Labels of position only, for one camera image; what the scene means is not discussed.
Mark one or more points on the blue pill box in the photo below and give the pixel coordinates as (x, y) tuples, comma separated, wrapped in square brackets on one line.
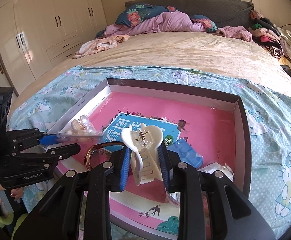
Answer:
[(186, 153)]

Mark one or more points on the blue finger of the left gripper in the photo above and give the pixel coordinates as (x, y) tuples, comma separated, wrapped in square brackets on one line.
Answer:
[(49, 140), (63, 152)]

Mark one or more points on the floral dark blue pillow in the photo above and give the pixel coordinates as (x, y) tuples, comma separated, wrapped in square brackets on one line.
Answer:
[(140, 12)]

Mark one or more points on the pile of mixed clothes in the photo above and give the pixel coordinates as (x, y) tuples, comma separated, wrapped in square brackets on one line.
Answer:
[(276, 40)]

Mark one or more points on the Hello Kitty blue quilt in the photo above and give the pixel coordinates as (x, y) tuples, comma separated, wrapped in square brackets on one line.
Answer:
[(44, 102)]

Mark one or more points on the white wardrobe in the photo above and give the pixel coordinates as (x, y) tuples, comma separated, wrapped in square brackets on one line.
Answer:
[(37, 35)]

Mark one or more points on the pearl hair claw clip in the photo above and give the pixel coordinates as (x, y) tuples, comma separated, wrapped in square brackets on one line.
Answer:
[(82, 127)]

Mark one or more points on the maroon leather wristwatch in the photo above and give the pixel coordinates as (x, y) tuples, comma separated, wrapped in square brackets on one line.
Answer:
[(96, 154)]

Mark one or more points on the pink crumpled garment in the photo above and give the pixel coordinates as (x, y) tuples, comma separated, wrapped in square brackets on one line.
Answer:
[(238, 32)]

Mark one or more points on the beige bed cover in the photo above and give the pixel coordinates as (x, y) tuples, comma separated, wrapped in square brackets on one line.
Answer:
[(195, 51)]

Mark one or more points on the purple blanket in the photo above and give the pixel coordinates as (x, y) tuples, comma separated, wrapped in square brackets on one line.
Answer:
[(165, 22)]

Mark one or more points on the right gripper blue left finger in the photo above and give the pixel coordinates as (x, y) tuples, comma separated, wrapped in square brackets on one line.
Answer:
[(126, 153)]

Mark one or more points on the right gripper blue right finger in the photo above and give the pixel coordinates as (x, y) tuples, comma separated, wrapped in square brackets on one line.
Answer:
[(164, 160)]

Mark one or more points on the cream hair claw clip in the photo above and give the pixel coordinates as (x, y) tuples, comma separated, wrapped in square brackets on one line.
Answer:
[(144, 144)]

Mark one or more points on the clear bag with dark jewelry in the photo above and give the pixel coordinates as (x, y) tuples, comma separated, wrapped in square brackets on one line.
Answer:
[(211, 168)]

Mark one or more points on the grey headboard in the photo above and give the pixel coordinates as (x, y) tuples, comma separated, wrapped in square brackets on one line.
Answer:
[(222, 12)]

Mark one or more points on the peach clothes pile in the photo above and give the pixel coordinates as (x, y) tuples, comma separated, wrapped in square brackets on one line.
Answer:
[(100, 44)]

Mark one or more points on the grey cardboard box tray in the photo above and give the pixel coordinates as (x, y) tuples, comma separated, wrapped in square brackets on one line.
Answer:
[(160, 119)]

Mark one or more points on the green sleeve left forearm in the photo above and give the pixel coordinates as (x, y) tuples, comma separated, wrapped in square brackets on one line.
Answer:
[(11, 219)]

